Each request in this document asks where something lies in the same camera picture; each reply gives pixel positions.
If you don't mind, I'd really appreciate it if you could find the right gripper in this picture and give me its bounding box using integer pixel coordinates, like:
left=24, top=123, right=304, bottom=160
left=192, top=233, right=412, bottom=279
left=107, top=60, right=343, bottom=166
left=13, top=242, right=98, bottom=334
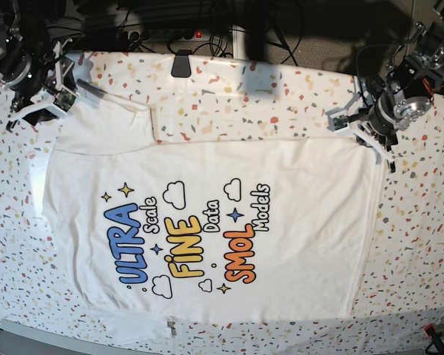
left=6, top=41, right=76, bottom=130

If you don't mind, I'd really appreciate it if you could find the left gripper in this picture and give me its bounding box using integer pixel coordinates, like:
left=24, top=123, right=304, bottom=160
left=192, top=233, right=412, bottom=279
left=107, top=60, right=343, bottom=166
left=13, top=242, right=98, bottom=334
left=325, top=90, right=400, bottom=173

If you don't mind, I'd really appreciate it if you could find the white printed T-shirt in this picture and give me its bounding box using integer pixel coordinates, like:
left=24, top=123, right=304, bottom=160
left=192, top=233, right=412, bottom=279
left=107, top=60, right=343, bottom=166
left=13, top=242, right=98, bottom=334
left=43, top=88, right=383, bottom=324

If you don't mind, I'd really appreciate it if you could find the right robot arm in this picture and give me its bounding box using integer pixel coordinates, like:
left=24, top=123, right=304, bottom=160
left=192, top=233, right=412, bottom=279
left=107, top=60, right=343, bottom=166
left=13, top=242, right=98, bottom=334
left=0, top=1, right=78, bottom=131

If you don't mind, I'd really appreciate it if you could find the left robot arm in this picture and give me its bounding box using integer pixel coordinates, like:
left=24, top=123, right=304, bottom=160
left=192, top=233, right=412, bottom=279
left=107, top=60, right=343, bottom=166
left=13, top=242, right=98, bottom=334
left=329, top=1, right=444, bottom=172

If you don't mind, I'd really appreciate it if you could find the black table clamp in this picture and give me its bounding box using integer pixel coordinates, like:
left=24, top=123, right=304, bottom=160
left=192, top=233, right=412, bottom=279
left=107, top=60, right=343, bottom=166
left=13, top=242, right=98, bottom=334
left=171, top=50, right=192, bottom=78

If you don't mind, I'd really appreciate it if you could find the red clamp bottom right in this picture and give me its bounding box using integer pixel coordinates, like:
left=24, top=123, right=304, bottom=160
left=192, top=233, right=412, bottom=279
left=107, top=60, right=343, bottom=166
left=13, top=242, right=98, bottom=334
left=424, top=324, right=444, bottom=355

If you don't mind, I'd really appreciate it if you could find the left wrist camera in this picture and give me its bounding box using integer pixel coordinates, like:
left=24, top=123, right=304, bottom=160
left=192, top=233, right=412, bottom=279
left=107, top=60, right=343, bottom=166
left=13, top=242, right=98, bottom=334
left=328, top=115, right=349, bottom=132

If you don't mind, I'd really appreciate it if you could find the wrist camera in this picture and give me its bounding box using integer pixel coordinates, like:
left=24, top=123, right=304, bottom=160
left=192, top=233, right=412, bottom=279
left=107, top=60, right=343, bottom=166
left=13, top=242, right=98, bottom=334
left=54, top=88, right=77, bottom=112
left=328, top=115, right=349, bottom=132

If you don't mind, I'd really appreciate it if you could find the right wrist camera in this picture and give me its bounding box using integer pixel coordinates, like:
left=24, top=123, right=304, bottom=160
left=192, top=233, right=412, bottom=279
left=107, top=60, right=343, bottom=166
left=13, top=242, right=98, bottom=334
left=54, top=88, right=77, bottom=112

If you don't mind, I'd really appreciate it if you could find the white metal post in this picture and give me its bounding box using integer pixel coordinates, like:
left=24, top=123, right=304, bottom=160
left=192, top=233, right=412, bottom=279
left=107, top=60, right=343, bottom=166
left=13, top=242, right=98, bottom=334
left=231, top=24, right=248, bottom=60

